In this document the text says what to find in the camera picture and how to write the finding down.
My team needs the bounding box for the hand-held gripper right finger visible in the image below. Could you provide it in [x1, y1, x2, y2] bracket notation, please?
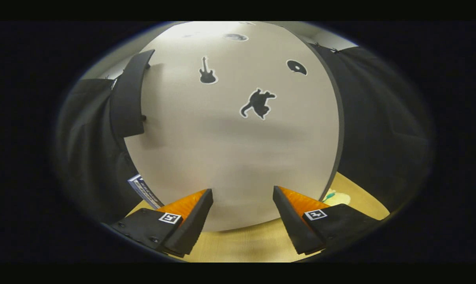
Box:
[273, 185, 382, 255]

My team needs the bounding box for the black backdrop cloth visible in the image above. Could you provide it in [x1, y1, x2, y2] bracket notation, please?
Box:
[55, 43, 435, 223]

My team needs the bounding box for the black door handle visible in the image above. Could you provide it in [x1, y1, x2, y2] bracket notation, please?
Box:
[110, 49, 156, 138]

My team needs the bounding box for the yellow plush toy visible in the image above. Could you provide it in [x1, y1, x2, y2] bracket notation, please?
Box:
[323, 189, 351, 207]

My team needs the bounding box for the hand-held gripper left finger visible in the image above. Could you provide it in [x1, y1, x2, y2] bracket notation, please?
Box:
[112, 189, 214, 257]

